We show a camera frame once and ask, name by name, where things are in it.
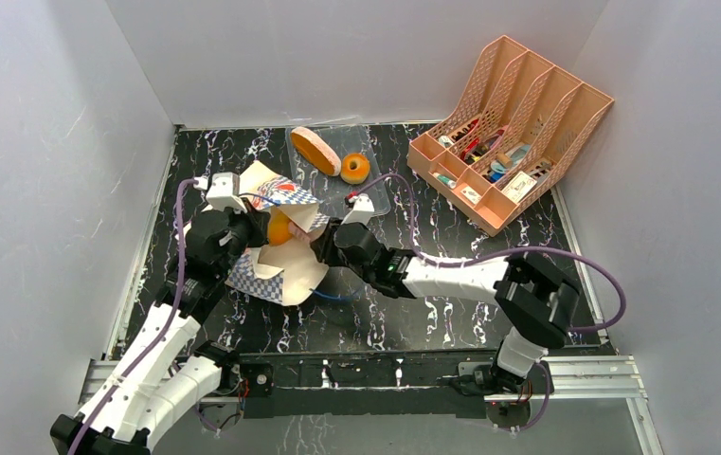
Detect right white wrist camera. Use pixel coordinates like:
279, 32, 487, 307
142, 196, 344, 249
342, 193, 375, 226

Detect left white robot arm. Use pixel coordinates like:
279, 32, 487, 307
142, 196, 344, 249
50, 209, 270, 454

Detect pink metal tongs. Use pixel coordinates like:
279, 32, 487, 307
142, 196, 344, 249
287, 222, 325, 244

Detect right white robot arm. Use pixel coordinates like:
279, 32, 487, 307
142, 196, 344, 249
310, 221, 582, 392

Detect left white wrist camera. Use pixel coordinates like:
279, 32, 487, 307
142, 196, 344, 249
193, 172, 247, 213

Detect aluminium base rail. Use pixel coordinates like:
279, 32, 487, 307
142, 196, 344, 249
68, 355, 665, 455

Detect pink sugared bread slice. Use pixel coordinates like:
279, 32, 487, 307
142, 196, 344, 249
290, 126, 342, 176

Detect clear plastic tray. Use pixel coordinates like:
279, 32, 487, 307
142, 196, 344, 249
285, 123, 390, 218

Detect orange fake donut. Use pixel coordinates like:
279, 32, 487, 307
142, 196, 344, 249
339, 153, 370, 185

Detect stationery items in rack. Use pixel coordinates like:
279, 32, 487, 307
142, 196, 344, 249
438, 117, 554, 197

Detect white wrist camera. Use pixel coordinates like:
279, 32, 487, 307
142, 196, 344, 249
193, 172, 247, 213
342, 193, 375, 226

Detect round orange fake bun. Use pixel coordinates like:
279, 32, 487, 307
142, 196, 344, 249
266, 209, 294, 246

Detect brown checkered paper bag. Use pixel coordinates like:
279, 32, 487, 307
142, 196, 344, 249
226, 161, 330, 306

